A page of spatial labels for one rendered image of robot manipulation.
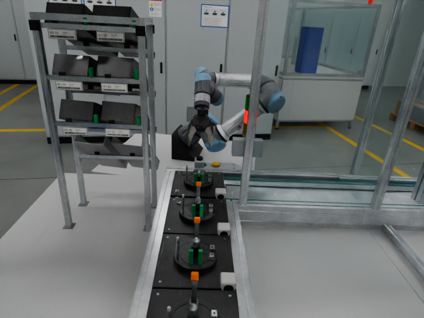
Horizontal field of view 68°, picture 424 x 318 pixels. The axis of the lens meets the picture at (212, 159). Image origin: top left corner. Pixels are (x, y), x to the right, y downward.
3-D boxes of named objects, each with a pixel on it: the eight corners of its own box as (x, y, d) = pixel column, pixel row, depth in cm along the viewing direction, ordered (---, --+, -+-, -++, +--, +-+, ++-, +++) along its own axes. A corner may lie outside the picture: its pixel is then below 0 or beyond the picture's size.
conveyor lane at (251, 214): (175, 189, 160) (175, 172, 156) (335, 195, 163) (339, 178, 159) (168, 223, 134) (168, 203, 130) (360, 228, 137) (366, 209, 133)
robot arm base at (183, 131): (180, 125, 205) (191, 116, 201) (196, 142, 209) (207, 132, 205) (175, 134, 192) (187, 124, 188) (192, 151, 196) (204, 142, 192)
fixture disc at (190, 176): (184, 175, 151) (184, 171, 150) (213, 176, 152) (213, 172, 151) (182, 189, 138) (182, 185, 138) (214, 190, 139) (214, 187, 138)
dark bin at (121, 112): (129, 129, 143) (130, 113, 143) (156, 132, 142) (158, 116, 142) (100, 120, 115) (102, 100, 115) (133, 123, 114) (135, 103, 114)
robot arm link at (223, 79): (270, 67, 183) (197, 62, 158) (279, 80, 178) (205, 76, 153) (260, 83, 191) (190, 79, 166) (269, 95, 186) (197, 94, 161)
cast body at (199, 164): (194, 166, 145) (195, 153, 142) (204, 166, 145) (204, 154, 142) (194, 176, 138) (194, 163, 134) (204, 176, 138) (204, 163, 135)
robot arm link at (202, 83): (214, 78, 151) (206, 69, 143) (214, 99, 147) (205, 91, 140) (200, 82, 154) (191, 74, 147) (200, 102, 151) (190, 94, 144)
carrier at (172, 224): (170, 200, 133) (169, 175, 128) (225, 202, 134) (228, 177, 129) (162, 237, 111) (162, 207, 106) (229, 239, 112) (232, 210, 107)
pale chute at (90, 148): (101, 165, 152) (103, 157, 154) (126, 168, 151) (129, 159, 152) (72, 141, 126) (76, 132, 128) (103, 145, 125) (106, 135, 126)
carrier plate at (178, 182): (175, 173, 156) (175, 170, 155) (223, 175, 157) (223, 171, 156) (170, 199, 134) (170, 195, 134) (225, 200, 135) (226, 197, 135)
